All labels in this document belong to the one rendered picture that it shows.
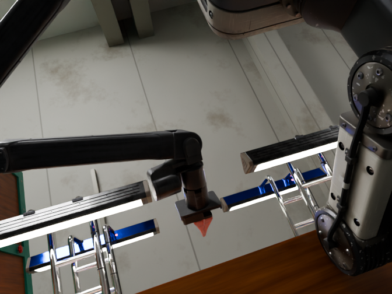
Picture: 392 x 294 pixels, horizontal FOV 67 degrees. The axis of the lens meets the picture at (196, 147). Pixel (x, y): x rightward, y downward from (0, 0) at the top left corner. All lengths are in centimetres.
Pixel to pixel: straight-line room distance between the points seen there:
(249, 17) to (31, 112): 349
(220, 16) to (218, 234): 249
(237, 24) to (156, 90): 304
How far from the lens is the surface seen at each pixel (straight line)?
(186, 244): 290
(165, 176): 65
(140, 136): 61
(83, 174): 329
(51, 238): 123
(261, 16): 59
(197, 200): 69
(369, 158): 46
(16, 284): 199
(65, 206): 106
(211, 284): 65
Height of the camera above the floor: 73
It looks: 24 degrees up
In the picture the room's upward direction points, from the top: 20 degrees counter-clockwise
